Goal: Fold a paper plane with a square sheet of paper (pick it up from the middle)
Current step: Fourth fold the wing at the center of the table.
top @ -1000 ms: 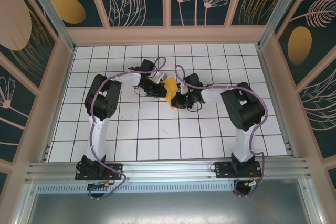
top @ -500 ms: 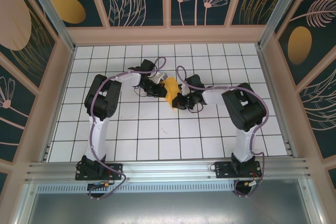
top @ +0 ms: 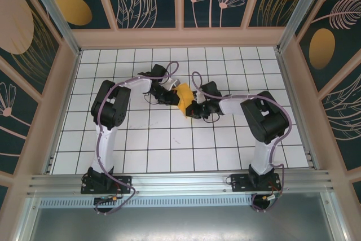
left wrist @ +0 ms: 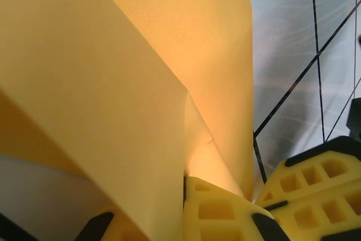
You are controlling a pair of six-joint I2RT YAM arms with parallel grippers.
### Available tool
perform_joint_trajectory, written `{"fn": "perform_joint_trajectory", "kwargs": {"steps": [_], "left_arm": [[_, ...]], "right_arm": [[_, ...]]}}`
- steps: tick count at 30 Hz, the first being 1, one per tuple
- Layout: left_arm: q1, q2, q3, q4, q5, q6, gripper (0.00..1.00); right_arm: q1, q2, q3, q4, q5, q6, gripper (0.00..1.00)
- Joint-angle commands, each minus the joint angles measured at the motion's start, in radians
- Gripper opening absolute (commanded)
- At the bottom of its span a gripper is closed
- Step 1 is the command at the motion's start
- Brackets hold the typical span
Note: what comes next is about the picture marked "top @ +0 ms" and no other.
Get yellow cloth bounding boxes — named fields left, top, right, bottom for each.
left=175, top=82, right=195, bottom=119

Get grey metal sheet panel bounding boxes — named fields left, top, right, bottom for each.
left=16, top=192, right=350, bottom=241

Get aluminium mounting rail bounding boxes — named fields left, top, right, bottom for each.
left=27, top=169, right=336, bottom=196

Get aluminium table side rail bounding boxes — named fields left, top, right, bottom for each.
left=275, top=47, right=321, bottom=170

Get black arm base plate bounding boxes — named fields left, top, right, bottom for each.
left=230, top=173, right=281, bottom=192
left=81, top=175, right=133, bottom=194

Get slotted metal cable duct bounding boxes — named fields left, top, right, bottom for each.
left=39, top=198, right=254, bottom=208

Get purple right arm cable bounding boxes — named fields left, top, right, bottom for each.
left=191, top=71, right=291, bottom=214

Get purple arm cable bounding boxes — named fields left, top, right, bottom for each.
left=191, top=71, right=291, bottom=214
left=94, top=62, right=180, bottom=216

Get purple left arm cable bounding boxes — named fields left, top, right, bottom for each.
left=94, top=62, right=180, bottom=216

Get aluminium corner post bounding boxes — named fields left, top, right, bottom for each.
left=24, top=0, right=82, bottom=57
left=276, top=0, right=331, bottom=52

